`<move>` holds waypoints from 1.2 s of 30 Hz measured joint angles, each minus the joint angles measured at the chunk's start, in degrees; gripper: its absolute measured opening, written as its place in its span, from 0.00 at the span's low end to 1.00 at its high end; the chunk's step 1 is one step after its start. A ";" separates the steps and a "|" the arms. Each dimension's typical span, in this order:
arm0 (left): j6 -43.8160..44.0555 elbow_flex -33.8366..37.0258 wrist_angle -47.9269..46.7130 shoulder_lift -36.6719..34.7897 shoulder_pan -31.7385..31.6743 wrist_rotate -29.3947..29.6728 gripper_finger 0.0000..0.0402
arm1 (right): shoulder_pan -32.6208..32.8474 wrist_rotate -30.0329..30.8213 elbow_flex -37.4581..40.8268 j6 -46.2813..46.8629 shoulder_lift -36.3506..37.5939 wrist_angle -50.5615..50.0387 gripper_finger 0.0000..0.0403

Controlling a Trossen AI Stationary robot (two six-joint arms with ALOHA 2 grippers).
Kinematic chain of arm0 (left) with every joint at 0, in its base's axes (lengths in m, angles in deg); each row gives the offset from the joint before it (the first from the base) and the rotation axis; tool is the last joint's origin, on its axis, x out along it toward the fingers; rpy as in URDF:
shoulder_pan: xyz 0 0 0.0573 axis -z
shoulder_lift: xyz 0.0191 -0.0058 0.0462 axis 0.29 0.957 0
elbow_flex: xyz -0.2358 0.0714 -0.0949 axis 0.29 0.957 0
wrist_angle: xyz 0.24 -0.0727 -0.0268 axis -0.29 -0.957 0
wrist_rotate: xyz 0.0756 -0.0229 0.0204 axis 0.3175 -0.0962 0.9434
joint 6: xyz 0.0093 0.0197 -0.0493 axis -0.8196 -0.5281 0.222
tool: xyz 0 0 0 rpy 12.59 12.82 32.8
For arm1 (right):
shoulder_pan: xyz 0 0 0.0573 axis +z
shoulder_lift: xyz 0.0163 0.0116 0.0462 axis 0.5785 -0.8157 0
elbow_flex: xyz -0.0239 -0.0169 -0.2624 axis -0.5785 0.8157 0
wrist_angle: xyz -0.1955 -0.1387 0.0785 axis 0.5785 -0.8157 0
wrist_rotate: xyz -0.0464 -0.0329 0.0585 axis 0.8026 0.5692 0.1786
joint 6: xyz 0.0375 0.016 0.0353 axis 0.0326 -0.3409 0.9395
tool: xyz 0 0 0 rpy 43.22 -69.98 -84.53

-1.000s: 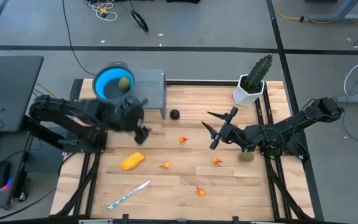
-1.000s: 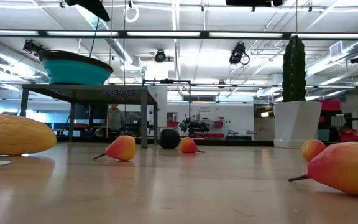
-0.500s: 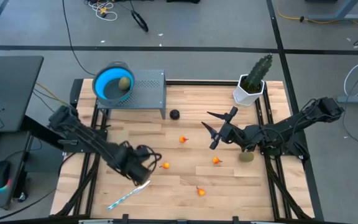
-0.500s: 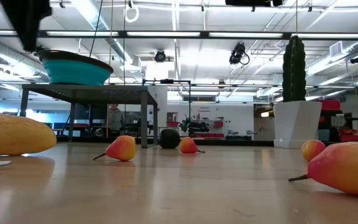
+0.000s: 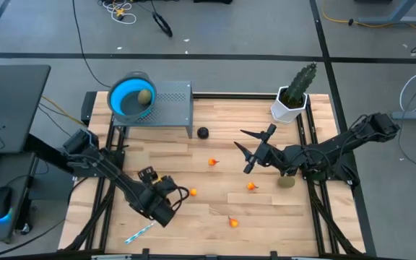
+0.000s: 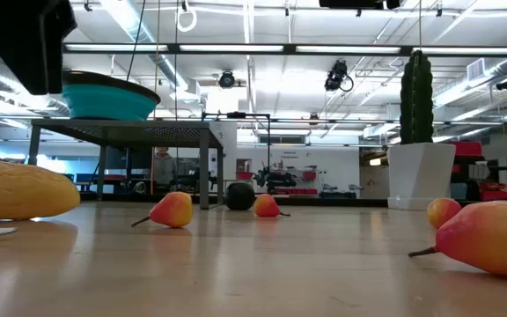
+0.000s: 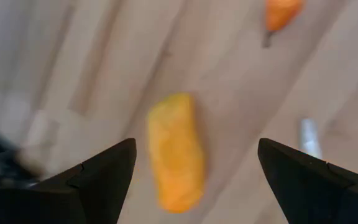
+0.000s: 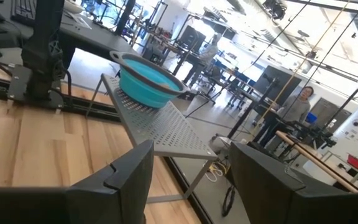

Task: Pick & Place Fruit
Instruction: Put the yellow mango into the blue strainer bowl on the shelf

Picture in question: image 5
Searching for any black desk foot beam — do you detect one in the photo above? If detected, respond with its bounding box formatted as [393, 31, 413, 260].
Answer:
[23, 133, 75, 174]

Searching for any white angular plant pot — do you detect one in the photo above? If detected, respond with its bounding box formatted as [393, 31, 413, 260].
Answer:
[269, 85, 309, 125]

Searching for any brown-green kiwi fruit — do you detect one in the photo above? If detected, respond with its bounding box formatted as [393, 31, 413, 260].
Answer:
[277, 175, 297, 189]
[137, 89, 153, 107]

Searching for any white cable bundle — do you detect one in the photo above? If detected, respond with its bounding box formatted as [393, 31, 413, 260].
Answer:
[98, 0, 137, 25]

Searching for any yellow floor cable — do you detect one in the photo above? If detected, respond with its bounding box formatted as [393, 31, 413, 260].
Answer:
[40, 95, 87, 128]
[321, 0, 416, 41]

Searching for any grey perforated metal shelf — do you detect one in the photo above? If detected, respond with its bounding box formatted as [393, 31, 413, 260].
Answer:
[113, 80, 195, 139]

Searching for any black aluminium table frame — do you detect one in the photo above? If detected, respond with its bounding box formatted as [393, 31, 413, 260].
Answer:
[58, 90, 367, 260]

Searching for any black mouse with blue light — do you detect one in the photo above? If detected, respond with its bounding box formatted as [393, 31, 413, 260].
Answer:
[0, 186, 14, 220]

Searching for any dark grey desk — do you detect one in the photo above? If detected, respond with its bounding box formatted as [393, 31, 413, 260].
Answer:
[0, 64, 52, 242]

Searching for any green cactus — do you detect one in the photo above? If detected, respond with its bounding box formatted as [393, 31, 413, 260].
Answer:
[285, 61, 319, 106]

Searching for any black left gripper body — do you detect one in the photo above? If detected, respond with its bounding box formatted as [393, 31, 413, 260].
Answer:
[137, 165, 178, 198]

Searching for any black strap loop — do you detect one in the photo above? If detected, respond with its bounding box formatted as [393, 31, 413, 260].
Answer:
[151, 10, 174, 38]

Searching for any long black floor cable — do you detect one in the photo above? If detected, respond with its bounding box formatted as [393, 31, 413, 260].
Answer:
[71, 0, 112, 89]

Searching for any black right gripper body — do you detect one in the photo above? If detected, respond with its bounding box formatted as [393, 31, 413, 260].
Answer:
[243, 123, 285, 176]

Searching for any knife with teal patterned handle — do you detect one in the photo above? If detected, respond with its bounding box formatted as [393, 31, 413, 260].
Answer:
[124, 222, 156, 246]

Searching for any blue bowl with grey rim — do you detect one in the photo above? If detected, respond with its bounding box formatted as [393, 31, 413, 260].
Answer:
[106, 71, 157, 124]

